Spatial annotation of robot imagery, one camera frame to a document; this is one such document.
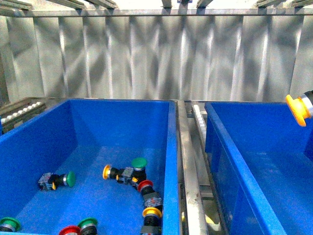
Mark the red button lying right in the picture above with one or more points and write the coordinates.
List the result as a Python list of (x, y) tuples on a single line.
[(151, 198)]

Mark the yellow button lying sideways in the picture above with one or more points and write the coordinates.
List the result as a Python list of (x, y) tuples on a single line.
[(122, 175)]

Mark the green button front centre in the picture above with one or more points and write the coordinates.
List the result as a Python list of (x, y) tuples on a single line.
[(88, 226)]

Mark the white roller track strip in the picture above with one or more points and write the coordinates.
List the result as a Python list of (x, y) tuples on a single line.
[(200, 122)]

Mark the green button upright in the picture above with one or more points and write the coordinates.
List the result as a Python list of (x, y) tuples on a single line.
[(139, 166)]

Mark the left white roller track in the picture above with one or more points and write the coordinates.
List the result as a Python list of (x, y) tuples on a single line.
[(23, 114)]

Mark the red button front edge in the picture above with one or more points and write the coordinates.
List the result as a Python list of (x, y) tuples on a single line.
[(70, 230)]

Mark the blue middle bin with buttons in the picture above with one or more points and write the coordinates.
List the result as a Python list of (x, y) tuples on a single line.
[(83, 136)]

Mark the metal divider rail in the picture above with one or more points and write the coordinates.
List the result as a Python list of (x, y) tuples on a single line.
[(195, 216)]

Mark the blue empty right bin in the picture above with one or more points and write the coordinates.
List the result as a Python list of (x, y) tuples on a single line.
[(261, 162)]

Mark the yellow button front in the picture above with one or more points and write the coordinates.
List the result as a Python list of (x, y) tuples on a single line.
[(301, 107)]

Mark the yellow button near right wall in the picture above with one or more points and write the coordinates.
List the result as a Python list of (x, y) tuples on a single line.
[(152, 218)]

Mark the yellow button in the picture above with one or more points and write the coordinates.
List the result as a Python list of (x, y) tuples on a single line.
[(301, 107), (152, 218)]

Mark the green button front left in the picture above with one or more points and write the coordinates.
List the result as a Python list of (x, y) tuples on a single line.
[(9, 224)]

